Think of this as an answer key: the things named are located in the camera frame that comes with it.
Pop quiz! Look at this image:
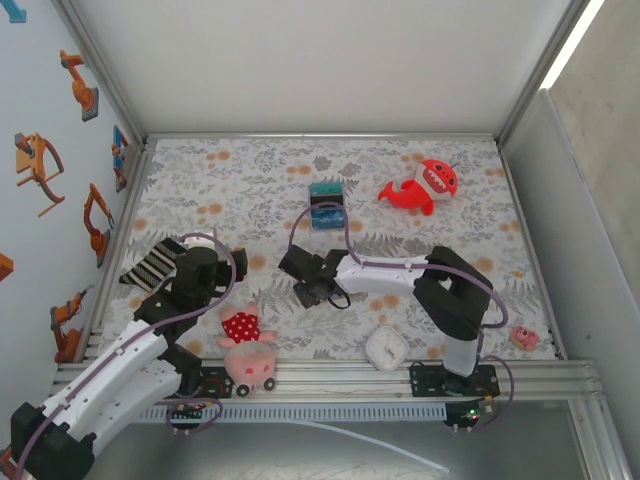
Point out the blue orange machine wall sticker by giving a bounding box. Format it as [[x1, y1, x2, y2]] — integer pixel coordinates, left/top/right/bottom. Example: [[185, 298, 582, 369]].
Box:
[[110, 125, 132, 194]]

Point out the white square clock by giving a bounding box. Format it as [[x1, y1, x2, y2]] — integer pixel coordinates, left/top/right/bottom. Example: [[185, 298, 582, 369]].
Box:
[[364, 324, 409, 372]]

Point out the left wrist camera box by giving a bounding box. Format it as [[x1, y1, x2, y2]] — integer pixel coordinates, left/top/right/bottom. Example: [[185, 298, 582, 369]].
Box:
[[180, 230, 215, 250]]

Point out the white plastic tube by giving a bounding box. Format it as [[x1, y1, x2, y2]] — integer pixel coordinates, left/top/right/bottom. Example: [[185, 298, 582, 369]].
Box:
[[294, 418, 450, 474]]

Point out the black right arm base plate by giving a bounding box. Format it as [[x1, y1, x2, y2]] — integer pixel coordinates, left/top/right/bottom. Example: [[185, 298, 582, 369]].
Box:
[[407, 359, 500, 399]]

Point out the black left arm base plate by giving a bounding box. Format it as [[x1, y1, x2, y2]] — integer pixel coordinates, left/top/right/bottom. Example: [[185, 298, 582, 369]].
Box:
[[164, 366, 235, 400]]

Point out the floral patterned table mat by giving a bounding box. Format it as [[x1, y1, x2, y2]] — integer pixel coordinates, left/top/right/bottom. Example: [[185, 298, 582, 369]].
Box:
[[97, 137, 560, 362]]

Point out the red shark plush toy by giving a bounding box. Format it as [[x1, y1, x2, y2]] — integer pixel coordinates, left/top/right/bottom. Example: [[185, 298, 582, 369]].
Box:
[[377, 158, 459, 216]]

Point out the orange gripper wall sticker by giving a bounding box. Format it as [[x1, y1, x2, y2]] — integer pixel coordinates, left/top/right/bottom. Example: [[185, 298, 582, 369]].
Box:
[[13, 132, 66, 218]]

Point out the pink pig plush toy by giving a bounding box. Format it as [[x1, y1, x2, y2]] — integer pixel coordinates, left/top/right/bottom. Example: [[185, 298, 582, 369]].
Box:
[[215, 302, 279, 399]]

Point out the aluminium frame profile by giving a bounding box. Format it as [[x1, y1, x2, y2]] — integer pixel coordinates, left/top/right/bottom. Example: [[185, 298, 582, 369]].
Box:
[[74, 142, 154, 361], [143, 131, 501, 144]]

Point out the black white striped sock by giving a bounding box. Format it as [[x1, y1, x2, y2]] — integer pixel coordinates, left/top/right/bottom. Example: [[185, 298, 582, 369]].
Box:
[[118, 237, 189, 293]]

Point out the aluminium frame post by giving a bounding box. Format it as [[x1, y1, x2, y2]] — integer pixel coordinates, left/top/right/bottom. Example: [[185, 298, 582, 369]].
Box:
[[492, 0, 596, 149], [49, 0, 151, 149]]

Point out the wide aluminium frame beam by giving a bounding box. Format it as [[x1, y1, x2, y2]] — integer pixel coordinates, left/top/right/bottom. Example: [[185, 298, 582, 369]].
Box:
[[48, 358, 601, 401]]

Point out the small pink donut toy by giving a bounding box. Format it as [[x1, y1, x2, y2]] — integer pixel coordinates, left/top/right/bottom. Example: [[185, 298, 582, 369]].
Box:
[[510, 325, 540, 350]]

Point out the grey slotted cable duct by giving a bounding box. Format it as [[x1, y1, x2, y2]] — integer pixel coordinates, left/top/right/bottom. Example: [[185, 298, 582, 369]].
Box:
[[137, 403, 448, 422]]

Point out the blue credit card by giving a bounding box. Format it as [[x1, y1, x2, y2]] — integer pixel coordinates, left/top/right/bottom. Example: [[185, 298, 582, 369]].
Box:
[[309, 204, 346, 231]]

